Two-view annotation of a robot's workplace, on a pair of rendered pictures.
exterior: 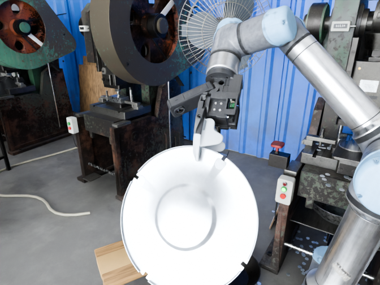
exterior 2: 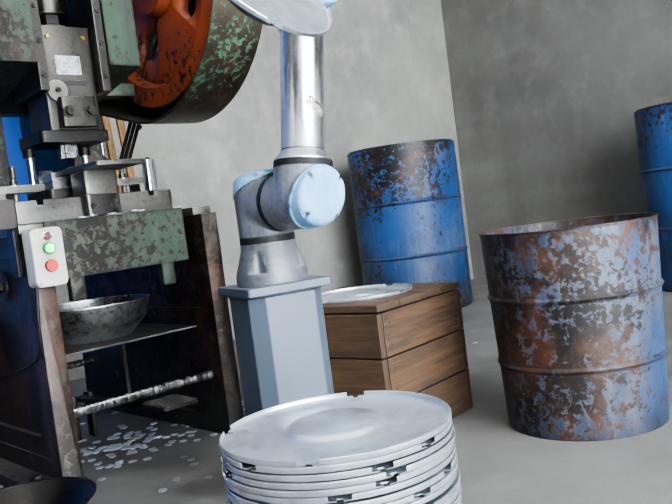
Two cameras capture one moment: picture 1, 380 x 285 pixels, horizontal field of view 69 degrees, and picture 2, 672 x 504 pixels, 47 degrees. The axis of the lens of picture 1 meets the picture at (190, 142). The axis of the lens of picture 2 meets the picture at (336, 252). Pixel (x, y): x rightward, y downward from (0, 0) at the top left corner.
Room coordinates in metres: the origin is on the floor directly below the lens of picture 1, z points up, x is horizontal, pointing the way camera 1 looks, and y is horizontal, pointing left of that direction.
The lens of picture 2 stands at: (0.12, 1.11, 0.58)
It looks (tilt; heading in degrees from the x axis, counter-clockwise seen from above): 3 degrees down; 283
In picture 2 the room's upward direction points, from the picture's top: 7 degrees counter-clockwise
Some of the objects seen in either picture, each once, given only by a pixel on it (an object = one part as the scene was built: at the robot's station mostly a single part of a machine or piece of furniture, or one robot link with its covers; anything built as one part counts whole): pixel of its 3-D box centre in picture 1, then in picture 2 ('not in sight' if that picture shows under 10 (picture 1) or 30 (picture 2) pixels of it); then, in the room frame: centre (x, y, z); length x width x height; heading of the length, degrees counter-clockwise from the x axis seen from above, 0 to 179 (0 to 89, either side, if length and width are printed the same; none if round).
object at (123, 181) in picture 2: not in sight; (125, 178); (1.23, -1.00, 0.76); 0.17 x 0.06 x 0.10; 56
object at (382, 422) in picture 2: not in sight; (335, 423); (0.37, 0.19, 0.32); 0.29 x 0.29 x 0.01
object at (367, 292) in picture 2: not in sight; (358, 293); (0.56, -0.92, 0.35); 0.29 x 0.29 x 0.01
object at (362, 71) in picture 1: (367, 90); (62, 78); (1.29, -0.83, 1.04); 0.17 x 0.15 x 0.30; 146
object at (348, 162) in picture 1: (349, 162); (101, 189); (1.18, -0.76, 0.72); 0.25 x 0.14 x 0.14; 146
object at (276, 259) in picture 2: not in sight; (270, 258); (0.63, -0.43, 0.50); 0.15 x 0.15 x 0.10
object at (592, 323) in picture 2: not in sight; (576, 320); (0.01, -0.85, 0.24); 0.42 x 0.42 x 0.48
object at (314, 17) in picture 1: (323, 27); not in sight; (1.48, -0.66, 1.31); 0.22 x 0.12 x 0.22; 146
